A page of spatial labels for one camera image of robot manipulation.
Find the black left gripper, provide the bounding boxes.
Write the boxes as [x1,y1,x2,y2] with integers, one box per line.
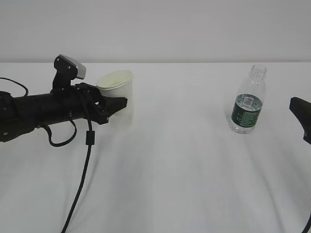
[51,83,128,125]

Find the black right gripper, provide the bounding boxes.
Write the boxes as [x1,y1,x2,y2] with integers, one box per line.
[289,97,311,143]

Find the white paper cup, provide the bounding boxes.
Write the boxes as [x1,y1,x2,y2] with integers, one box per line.
[96,70,134,117]

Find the clear water bottle green label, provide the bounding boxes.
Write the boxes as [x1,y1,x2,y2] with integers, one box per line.
[229,64,267,134]

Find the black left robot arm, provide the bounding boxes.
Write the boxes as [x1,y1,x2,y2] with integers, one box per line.
[0,83,127,142]

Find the black left camera cable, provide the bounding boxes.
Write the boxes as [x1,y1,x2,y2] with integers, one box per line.
[0,77,97,233]

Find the black camera cable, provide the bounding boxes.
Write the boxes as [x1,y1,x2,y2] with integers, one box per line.
[301,218,311,233]
[0,77,97,233]

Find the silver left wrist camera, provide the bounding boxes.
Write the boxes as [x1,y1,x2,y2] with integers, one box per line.
[50,54,86,93]

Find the black right camera cable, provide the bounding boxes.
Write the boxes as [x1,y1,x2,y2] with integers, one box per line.
[301,218,311,233]

